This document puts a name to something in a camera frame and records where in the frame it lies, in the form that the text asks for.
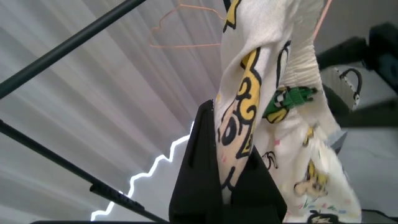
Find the cream printed garment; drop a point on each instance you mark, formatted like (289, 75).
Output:
(280, 62)

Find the black clothes rack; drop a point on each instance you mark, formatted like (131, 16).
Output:
(62, 49)

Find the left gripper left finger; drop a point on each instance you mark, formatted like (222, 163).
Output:
(196, 174)

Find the white curtain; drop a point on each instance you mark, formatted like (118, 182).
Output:
(109, 93)

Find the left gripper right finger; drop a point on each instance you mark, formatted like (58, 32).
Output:
(261, 199)

